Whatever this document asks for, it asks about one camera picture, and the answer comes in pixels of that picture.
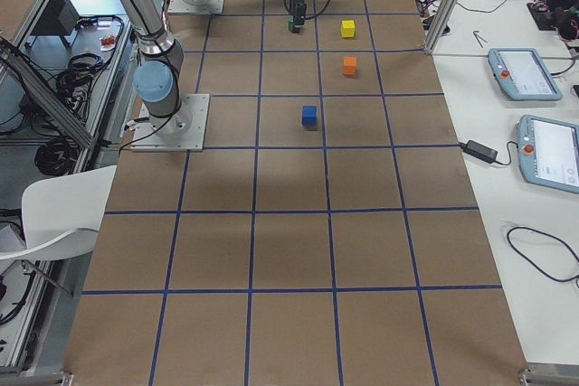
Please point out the yellow wooden block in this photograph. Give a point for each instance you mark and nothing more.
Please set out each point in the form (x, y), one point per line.
(348, 29)

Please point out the orange wooden block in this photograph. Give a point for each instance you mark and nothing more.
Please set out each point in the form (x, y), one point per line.
(349, 66)

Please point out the blue wooden block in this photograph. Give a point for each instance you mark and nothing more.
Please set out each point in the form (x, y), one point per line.
(309, 115)

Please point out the black power adapter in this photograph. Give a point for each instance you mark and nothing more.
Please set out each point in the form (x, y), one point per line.
(479, 151)

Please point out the upper teach pendant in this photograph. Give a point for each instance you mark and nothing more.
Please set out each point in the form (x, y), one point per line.
(522, 75)

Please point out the teach pendant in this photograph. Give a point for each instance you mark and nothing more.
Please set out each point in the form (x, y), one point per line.
(522, 75)
(548, 152)

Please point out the lower teach pendant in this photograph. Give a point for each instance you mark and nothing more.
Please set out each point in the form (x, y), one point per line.
(548, 152)

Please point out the white chair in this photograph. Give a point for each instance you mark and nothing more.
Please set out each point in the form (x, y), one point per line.
(61, 216)

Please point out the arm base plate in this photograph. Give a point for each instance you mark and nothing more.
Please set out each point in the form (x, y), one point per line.
(196, 7)
(184, 131)

